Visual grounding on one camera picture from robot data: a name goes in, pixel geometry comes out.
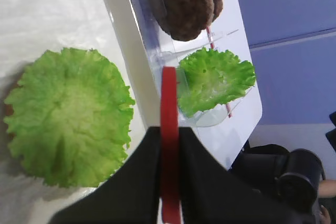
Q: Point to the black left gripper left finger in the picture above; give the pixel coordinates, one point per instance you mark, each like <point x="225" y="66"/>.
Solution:
<point x="131" y="195"/>

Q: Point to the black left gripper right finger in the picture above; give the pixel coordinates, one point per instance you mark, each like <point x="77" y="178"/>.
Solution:
<point x="210" y="194"/>

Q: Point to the red tomato slice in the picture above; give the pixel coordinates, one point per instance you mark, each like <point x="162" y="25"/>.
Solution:
<point x="169" y="130"/>

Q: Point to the green lettuce leaf on tray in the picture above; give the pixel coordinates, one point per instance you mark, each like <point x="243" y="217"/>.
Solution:
<point x="71" y="118"/>

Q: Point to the green lettuce leaf in rack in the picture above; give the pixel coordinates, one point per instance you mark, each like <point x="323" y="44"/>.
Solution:
<point x="213" y="78"/>

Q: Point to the left brown meat patty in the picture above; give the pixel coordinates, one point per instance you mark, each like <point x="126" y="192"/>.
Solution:
<point x="185" y="19"/>

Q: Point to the clear acrylic right rack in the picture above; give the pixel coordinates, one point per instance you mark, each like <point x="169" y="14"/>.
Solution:
<point x="224" y="137"/>

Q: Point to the white parchment paper sheet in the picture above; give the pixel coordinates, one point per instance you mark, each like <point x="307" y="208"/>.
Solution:
<point x="28" y="29"/>

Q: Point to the cream metal baking tray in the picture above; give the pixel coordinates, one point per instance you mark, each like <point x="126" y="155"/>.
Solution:
<point x="128" y="34"/>

